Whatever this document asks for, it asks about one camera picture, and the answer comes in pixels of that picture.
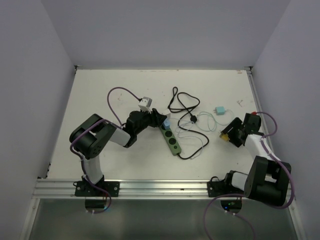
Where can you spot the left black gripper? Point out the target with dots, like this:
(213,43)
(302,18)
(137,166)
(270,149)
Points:
(158,121)

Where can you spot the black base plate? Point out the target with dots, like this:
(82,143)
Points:
(222,187)
(84,189)

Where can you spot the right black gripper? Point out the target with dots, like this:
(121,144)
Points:
(236,123)

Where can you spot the aluminium rail frame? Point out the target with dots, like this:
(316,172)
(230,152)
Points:
(148,170)

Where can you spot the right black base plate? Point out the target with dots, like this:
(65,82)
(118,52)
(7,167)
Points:
(222,187)

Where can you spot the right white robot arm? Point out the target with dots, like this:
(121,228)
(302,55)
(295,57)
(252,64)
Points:
(269,179)

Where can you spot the yellow usb charger plug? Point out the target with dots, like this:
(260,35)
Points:
(224,136)

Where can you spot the green power strip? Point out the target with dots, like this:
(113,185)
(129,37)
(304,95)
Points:
(171,141)

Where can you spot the white charger plug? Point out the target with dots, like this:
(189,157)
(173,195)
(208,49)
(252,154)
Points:
(166,113)

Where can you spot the teal charger plug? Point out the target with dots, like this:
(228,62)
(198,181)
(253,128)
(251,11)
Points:
(219,110)

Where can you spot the light blue charger plug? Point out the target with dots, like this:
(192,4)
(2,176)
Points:
(166,124)

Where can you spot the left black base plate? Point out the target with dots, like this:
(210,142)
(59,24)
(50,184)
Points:
(84,189)

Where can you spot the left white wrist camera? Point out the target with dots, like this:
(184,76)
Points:
(145,104)

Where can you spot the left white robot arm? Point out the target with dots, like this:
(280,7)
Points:
(89,139)

